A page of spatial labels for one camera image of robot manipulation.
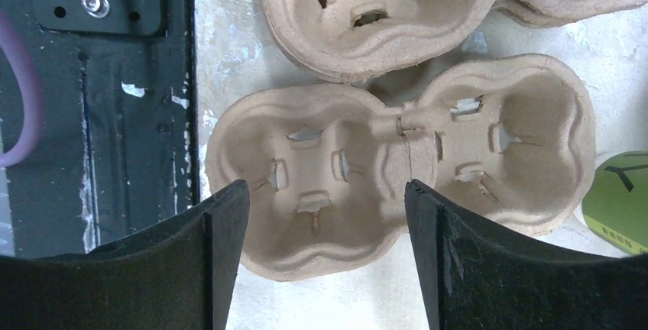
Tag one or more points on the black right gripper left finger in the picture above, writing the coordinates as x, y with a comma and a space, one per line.
177, 274

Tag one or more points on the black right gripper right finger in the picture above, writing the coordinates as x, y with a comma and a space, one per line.
477, 274

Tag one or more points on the single brown pulp carrier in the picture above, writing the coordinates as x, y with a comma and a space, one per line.
510, 139

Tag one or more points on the brown pulp cup carrier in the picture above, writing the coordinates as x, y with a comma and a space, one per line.
353, 40

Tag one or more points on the green paper coffee cup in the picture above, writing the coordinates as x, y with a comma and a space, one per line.
615, 207

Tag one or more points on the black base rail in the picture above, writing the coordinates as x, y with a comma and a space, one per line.
118, 149

